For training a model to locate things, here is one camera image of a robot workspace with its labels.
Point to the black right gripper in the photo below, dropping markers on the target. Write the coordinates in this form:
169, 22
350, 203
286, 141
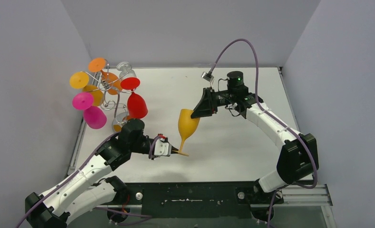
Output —
208, 105

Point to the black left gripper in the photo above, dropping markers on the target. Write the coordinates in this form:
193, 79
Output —
153, 149

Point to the yellow wine glass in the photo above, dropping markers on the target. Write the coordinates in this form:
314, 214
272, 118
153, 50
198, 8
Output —
186, 128
80, 80

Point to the red wine glass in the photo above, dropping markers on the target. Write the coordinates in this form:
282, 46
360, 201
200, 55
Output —
136, 104

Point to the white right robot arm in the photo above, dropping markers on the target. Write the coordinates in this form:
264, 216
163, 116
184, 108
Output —
298, 156

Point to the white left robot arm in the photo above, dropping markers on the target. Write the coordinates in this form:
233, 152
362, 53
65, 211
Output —
90, 186

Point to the clear wine glass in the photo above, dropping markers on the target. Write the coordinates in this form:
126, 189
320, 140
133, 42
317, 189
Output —
125, 70

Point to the pink wine glass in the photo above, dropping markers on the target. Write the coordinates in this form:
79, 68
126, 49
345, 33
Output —
92, 115

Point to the orange wine glass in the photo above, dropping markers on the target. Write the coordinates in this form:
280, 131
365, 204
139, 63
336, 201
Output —
109, 81

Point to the chrome wine glass rack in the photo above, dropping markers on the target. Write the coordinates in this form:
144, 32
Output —
113, 103

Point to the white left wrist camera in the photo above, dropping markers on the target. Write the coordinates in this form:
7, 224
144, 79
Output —
158, 138

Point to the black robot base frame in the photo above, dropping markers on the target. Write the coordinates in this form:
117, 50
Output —
199, 200

